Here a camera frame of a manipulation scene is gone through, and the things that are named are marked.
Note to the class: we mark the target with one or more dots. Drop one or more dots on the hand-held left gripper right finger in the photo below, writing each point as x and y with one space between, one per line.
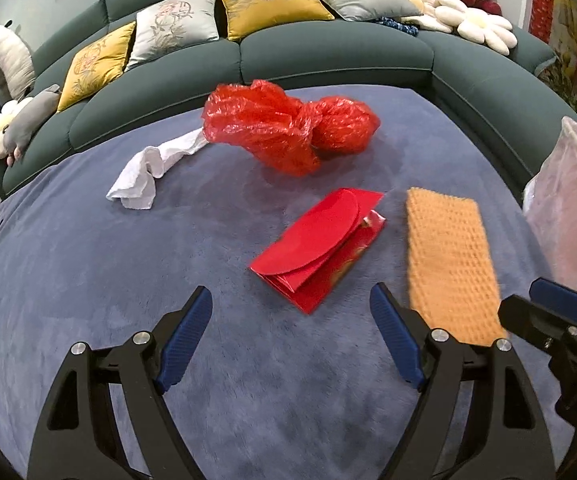
393 330

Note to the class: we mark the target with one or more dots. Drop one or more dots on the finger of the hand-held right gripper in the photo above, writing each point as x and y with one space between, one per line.
523 320
563 300

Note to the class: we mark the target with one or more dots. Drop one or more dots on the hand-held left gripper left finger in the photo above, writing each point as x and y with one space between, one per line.
186 335

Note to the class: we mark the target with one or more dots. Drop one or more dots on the orange foam net sleeve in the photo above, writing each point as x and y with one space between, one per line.
448 260

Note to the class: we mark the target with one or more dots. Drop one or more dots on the white lined trash bin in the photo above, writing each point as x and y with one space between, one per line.
568 200

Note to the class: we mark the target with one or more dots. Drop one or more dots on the red paper envelope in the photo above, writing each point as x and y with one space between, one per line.
313 245

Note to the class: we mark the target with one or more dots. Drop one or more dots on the blue plush table cloth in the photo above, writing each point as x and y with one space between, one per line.
93 285

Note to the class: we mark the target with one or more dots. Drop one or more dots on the white crumpled tissue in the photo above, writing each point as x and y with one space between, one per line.
138 180

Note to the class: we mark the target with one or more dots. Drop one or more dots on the red plastic bag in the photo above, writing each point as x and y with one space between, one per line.
268 125

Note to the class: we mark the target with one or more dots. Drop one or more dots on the grey animal plush toy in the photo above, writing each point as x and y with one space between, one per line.
31 120

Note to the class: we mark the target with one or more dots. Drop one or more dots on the green curved sofa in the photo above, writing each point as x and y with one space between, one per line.
328 55

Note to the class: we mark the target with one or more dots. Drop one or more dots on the yellow embroidered cushion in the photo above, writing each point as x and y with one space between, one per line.
96 62
268 5

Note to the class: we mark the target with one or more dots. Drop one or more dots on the white panda plush toy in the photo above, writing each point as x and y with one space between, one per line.
13 60

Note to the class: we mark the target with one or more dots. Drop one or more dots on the red wall hanging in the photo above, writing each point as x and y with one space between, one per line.
542 0

